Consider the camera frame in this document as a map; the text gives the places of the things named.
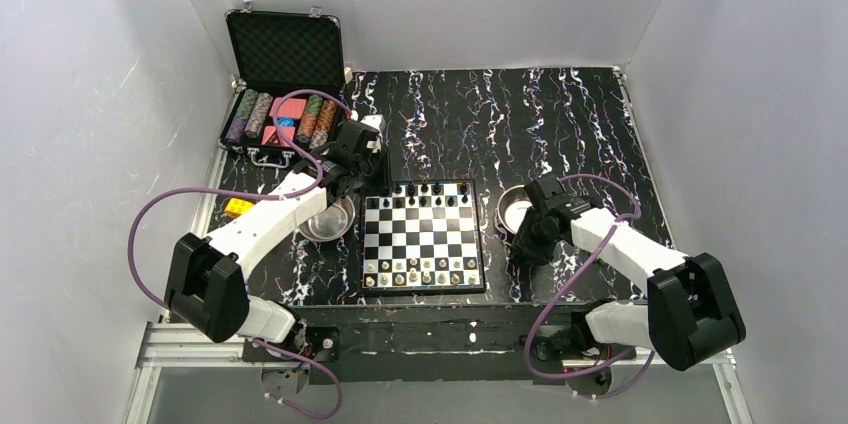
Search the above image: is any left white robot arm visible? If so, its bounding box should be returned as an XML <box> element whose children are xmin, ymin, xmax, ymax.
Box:
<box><xmin>164</xmin><ymin>114</ymin><xmax>390</xmax><ymax>343</ymax></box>

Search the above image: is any black poker chip case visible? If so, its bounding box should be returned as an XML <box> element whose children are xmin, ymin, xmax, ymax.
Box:
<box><xmin>218</xmin><ymin>9</ymin><xmax>346</xmax><ymax>162</ymax></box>

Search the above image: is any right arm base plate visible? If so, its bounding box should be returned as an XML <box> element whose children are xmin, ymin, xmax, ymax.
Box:
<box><xmin>530</xmin><ymin>324</ymin><xmax>635</xmax><ymax>361</ymax></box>

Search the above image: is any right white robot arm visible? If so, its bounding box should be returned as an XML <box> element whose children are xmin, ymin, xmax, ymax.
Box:
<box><xmin>509</xmin><ymin>175</ymin><xmax>747</xmax><ymax>371</ymax></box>

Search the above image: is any steel bowl with chess pieces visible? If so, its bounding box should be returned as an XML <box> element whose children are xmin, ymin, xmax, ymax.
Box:
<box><xmin>496</xmin><ymin>185</ymin><xmax>532</xmax><ymax>234</ymax></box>

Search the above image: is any small steel bowl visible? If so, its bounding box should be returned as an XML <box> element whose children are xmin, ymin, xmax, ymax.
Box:
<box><xmin>299</xmin><ymin>197</ymin><xmax>356</xmax><ymax>242</ymax></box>

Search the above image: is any aluminium frame rail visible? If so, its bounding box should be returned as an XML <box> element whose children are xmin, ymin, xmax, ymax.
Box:
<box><xmin>125</xmin><ymin>92</ymin><xmax>753</xmax><ymax>424</ymax></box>

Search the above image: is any colourful toy block car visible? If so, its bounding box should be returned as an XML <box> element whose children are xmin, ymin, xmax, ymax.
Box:
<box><xmin>224</xmin><ymin>197</ymin><xmax>254</xmax><ymax>219</ymax></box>

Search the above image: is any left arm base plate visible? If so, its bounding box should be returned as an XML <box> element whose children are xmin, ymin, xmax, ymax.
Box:
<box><xmin>242</xmin><ymin>326</ymin><xmax>340</xmax><ymax>363</ymax></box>

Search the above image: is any black and white chessboard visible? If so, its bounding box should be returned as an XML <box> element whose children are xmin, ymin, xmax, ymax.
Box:
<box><xmin>359</xmin><ymin>179</ymin><xmax>486</xmax><ymax>296</ymax></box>

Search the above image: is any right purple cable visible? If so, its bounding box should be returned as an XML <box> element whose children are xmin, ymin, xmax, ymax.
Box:
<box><xmin>523</xmin><ymin>173</ymin><xmax>657</xmax><ymax>402</ymax></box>

